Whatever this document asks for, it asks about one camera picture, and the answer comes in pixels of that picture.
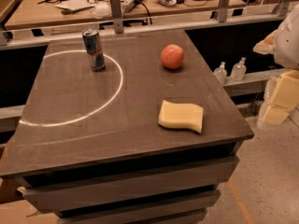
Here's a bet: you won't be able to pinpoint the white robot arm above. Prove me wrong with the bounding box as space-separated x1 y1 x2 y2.
253 5 299 128

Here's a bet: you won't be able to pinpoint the wooden background desk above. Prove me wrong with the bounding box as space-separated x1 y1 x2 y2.
4 0 247 31

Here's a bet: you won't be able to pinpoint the white papers on desk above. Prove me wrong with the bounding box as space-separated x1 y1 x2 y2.
56 0 95 11

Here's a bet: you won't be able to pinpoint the dark drawer cabinet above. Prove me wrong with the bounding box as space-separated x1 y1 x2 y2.
1 31 253 224

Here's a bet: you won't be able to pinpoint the red orange apple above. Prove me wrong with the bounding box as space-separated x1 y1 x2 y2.
161 44 184 70

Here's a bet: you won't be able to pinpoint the red bull can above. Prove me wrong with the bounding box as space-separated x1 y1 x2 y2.
82 29 106 72

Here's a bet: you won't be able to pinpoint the right clear sanitizer bottle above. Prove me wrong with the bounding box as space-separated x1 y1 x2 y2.
231 57 247 81

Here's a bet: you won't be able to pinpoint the yellow sponge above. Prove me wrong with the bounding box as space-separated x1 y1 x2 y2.
158 100 204 133

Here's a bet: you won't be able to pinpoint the left clear sanitizer bottle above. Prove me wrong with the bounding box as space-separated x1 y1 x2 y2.
213 62 227 85

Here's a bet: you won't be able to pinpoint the clear sanitizer bottle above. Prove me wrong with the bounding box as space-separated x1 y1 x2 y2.
231 57 247 81
213 62 227 85

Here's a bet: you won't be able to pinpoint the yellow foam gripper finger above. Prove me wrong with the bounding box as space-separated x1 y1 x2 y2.
253 31 277 55
257 70 299 129

